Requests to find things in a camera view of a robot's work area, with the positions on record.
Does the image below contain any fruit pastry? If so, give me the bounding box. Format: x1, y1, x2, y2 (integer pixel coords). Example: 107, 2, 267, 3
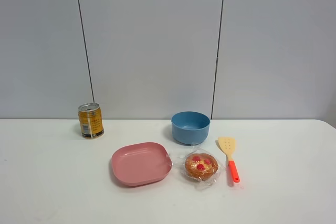
165, 144, 226, 190

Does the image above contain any blue plastic bowl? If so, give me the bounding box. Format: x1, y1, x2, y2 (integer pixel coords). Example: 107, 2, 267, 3
171, 111, 211, 145

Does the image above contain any pink square plate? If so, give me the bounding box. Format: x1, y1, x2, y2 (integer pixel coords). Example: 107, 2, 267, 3
111, 142, 173, 187

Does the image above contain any yellow drink can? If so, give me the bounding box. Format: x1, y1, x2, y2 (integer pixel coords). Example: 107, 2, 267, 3
78, 103, 104, 139

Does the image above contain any yellow spatula orange handle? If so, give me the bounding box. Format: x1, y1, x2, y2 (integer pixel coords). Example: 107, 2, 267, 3
218, 137, 240, 183

